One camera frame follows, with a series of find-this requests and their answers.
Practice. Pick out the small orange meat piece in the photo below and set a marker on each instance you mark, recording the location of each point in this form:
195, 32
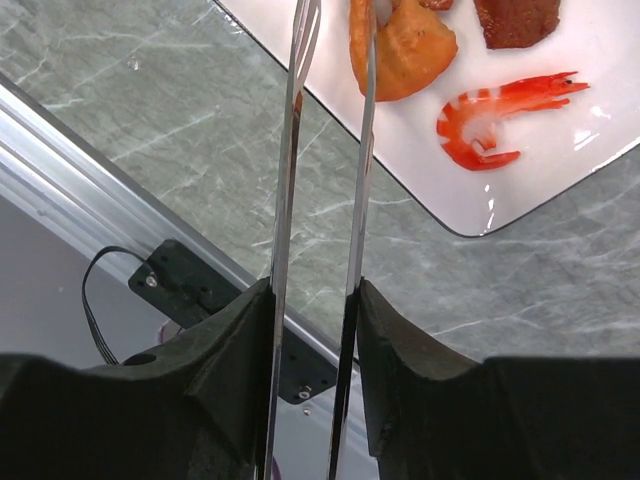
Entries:
437, 5

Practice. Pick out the red shrimp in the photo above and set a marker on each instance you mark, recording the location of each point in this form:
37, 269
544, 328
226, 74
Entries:
466, 125

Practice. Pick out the aluminium front rail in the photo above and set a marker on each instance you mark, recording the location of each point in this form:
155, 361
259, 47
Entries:
53, 174

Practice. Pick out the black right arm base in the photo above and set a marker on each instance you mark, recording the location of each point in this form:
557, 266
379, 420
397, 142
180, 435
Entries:
185, 289

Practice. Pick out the orange chicken wing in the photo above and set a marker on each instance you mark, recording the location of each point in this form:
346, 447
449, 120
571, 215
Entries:
412, 49

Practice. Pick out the brown meat slice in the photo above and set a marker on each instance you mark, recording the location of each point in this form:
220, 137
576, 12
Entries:
516, 24

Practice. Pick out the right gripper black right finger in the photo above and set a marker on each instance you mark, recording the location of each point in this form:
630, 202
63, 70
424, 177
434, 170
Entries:
433, 413

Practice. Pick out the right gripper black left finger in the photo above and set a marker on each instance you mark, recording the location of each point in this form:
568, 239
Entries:
191, 408

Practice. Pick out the metal food tongs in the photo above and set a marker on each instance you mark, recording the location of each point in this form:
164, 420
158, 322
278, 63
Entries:
320, 212

